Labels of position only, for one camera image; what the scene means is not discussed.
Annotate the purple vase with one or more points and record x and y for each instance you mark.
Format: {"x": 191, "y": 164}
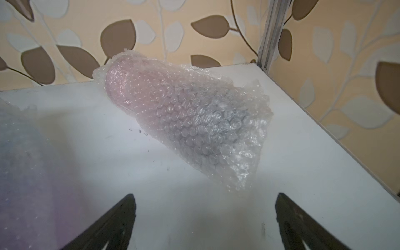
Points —
{"x": 41, "y": 204}

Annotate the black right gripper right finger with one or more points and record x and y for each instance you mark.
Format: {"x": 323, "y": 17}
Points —
{"x": 299, "y": 230}

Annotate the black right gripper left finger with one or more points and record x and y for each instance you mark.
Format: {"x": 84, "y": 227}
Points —
{"x": 112, "y": 231}

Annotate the aluminium frame post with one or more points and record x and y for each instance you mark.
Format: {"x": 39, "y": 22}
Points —
{"x": 274, "y": 21}

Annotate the pink vase in bubble wrap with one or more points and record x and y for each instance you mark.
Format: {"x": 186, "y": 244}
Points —
{"x": 216, "y": 127}

